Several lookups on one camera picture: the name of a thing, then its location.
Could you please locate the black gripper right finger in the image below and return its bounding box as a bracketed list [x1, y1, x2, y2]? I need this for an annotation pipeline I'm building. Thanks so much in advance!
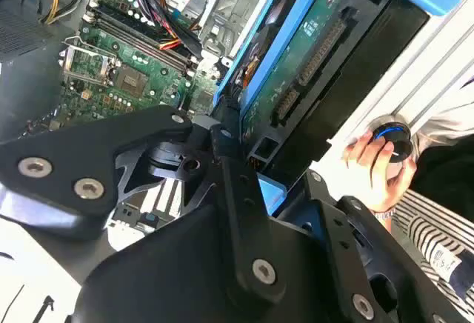
[276, 169, 466, 323]

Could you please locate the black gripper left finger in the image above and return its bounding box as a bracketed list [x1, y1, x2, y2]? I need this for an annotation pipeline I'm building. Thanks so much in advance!
[0, 96, 287, 304]

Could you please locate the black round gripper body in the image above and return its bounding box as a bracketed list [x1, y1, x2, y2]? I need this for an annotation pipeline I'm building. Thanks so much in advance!
[70, 204, 356, 323]

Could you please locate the round black blue-ringed tool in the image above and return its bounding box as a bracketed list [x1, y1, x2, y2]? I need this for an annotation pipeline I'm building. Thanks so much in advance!
[370, 114, 415, 164]

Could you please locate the hard disk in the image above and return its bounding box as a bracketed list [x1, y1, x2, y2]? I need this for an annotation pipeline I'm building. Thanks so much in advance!
[213, 0, 462, 216]

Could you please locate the person's hand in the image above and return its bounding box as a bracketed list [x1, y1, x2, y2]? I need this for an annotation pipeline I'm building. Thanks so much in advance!
[342, 132, 418, 213]

